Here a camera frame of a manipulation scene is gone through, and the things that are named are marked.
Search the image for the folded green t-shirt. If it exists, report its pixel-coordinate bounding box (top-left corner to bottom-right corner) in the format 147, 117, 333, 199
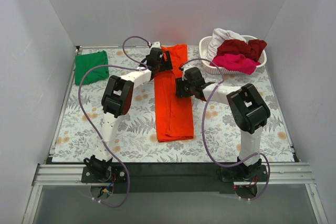
75, 50, 109, 86

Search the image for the orange t-shirt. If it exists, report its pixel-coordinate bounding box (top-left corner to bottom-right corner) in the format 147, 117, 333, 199
154, 44, 194, 143

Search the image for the dark red t-shirt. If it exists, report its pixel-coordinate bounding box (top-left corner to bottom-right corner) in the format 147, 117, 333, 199
216, 39, 267, 62

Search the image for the aluminium frame rail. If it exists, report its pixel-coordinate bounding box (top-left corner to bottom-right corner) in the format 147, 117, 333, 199
33, 162, 316, 185

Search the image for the white t-shirt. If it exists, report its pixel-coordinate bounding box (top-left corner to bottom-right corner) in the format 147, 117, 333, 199
207, 28, 247, 60

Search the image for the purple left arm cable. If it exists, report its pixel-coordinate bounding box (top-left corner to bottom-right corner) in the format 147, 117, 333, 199
78, 35, 152, 208

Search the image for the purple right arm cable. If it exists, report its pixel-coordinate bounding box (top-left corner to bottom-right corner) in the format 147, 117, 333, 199
180, 58, 270, 201

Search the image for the magenta pink t-shirt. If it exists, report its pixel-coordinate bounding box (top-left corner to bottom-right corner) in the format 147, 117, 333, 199
210, 54, 261, 75

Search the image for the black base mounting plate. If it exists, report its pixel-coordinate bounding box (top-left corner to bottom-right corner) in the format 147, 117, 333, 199
81, 162, 268, 196

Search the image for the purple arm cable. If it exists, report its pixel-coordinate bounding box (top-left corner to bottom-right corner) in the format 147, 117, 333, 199
180, 58, 270, 201
78, 35, 152, 208

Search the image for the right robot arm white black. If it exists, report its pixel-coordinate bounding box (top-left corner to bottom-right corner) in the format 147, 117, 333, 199
175, 67, 270, 182

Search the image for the white plastic laundry basket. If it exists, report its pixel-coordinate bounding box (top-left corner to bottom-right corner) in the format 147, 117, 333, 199
198, 35, 267, 74

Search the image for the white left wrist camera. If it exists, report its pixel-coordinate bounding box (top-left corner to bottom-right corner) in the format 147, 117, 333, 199
150, 41, 161, 49

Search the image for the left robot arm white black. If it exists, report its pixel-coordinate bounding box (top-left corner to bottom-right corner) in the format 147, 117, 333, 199
84, 47, 173, 182

